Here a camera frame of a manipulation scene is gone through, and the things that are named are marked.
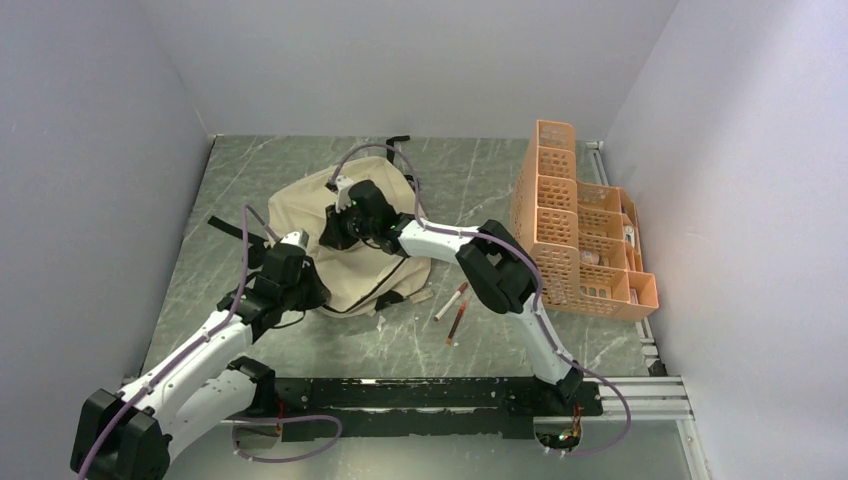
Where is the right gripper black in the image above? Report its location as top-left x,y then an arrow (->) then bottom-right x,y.
318,201 -> 377,252

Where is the beige canvas backpack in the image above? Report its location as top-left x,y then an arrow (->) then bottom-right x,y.
237,168 -> 431,319

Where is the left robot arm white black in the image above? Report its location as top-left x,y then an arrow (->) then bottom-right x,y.
70,231 -> 326,479

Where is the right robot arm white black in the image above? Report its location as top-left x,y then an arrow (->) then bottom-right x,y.
319,176 -> 584,414

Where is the small beige eraser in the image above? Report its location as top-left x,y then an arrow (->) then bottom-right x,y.
408,288 -> 434,304

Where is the white red marker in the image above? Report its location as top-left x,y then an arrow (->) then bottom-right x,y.
433,282 -> 468,322

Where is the red pen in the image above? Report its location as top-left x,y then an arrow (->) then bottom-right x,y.
445,299 -> 468,345

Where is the orange plastic file organizer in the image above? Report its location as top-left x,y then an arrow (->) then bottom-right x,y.
509,120 -> 659,322

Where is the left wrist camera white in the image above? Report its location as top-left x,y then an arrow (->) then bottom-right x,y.
280,229 -> 310,251

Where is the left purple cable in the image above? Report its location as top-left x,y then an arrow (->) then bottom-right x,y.
76,203 -> 344,480

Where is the purple cable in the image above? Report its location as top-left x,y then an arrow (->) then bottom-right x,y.
76,203 -> 344,480
327,142 -> 633,458

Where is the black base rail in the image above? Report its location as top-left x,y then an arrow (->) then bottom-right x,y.
232,377 -> 603,442

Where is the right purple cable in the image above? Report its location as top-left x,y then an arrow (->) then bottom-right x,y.
327,142 -> 633,458

